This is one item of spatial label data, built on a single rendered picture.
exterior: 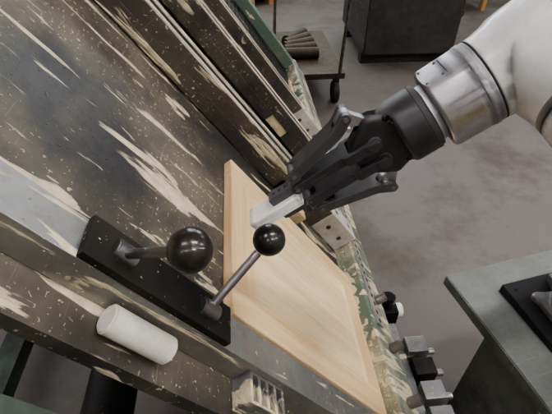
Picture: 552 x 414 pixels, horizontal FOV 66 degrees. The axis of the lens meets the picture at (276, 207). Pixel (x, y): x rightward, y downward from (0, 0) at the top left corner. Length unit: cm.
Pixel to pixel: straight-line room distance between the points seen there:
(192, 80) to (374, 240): 186
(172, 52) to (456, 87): 58
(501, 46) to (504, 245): 239
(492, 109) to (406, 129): 8
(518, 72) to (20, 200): 44
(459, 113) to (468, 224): 242
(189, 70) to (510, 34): 61
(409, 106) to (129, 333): 35
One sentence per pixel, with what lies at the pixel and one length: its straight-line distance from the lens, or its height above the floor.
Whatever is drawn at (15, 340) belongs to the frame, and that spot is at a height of 18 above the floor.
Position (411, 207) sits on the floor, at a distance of 286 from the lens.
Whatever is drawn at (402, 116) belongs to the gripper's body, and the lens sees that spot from 45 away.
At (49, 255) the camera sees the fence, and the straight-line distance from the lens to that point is 42.
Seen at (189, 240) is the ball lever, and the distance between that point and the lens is 33.
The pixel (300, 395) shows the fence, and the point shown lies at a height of 120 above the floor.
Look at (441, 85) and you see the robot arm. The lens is 45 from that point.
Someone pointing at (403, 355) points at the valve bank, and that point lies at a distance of 124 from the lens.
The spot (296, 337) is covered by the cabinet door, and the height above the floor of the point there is 115.
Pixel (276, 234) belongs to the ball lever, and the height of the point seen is 144.
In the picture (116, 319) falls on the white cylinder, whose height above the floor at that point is 144.
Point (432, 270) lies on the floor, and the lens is 249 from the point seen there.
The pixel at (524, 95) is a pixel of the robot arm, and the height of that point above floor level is 160.
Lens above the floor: 177
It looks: 40 degrees down
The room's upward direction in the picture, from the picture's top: straight up
